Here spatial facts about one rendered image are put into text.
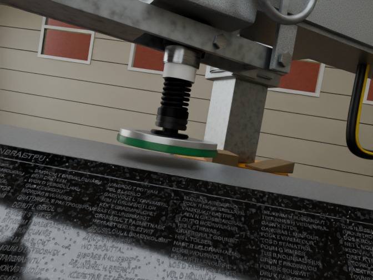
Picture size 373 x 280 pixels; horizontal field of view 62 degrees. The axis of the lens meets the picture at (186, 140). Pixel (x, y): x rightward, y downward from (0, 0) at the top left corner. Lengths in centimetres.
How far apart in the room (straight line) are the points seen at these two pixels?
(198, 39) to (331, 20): 32
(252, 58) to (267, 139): 596
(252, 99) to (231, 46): 80
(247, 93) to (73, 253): 112
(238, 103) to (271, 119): 525
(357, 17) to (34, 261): 82
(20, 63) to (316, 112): 677
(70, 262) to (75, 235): 4
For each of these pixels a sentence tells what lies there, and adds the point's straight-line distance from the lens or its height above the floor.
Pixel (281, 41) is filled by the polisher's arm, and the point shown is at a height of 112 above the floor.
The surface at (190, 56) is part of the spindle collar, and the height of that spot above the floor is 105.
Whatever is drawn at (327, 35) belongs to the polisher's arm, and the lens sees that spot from 82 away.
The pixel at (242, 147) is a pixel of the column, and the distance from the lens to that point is 144.
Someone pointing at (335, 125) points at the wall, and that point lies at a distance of 688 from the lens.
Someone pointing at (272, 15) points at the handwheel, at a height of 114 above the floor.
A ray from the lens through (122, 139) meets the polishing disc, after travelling 62.
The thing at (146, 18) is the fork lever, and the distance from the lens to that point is 61.
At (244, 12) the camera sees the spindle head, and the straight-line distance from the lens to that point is 65.
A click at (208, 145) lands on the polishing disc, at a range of 61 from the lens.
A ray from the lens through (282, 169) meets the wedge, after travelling 136.
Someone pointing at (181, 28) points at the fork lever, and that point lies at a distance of 63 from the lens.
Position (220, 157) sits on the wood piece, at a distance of 116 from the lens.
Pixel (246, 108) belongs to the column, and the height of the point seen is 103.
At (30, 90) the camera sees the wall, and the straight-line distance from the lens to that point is 829.
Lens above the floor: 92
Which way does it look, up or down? 3 degrees down
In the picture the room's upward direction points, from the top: 10 degrees clockwise
